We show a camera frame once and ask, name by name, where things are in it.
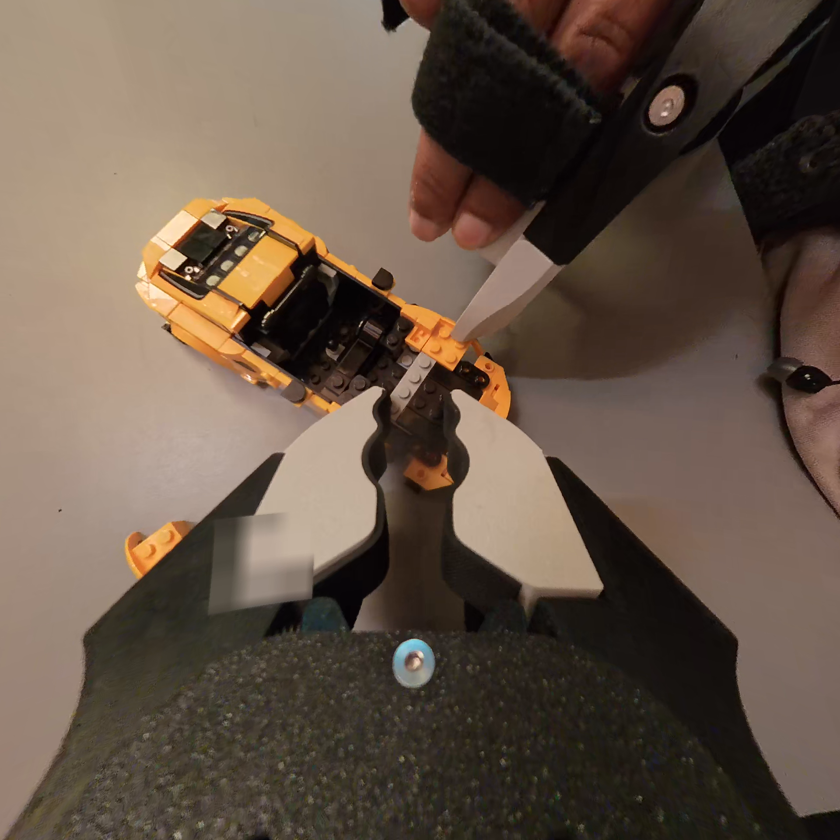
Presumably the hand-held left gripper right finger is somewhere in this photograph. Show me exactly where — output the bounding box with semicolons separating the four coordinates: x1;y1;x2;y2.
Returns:
444;392;606;605

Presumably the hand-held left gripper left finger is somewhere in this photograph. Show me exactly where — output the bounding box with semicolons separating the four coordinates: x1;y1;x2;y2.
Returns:
259;389;392;581

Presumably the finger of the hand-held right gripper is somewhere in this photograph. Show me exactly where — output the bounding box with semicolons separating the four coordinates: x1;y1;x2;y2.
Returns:
452;200;573;346

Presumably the orange lego car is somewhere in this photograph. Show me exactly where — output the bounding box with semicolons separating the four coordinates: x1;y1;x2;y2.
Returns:
136;197;514;454

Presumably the person's right hand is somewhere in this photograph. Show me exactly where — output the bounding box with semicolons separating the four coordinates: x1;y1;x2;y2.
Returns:
401;0;690;253

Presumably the grey fleece jacket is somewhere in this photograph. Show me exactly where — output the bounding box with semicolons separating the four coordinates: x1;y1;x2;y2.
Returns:
726;20;840;245

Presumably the pink shirt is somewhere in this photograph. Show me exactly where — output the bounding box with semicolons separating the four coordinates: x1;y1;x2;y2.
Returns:
762;234;840;515

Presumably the black earphone with cable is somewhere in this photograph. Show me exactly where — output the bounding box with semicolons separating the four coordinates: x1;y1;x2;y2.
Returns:
767;356;840;397

